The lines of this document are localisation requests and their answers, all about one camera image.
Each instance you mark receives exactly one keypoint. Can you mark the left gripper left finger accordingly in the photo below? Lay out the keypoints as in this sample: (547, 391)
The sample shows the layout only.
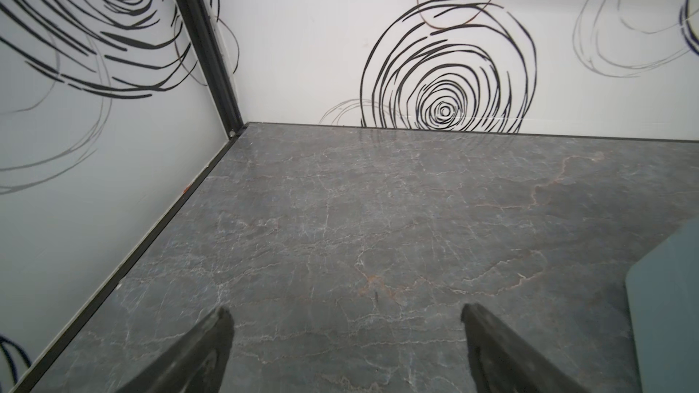
(195, 363)

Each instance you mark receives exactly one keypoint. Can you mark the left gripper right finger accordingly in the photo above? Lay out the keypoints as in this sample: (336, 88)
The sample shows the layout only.
(502, 361)

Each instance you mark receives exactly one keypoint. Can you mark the light blue drawer box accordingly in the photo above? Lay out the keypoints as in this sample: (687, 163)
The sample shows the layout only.
(662, 291)

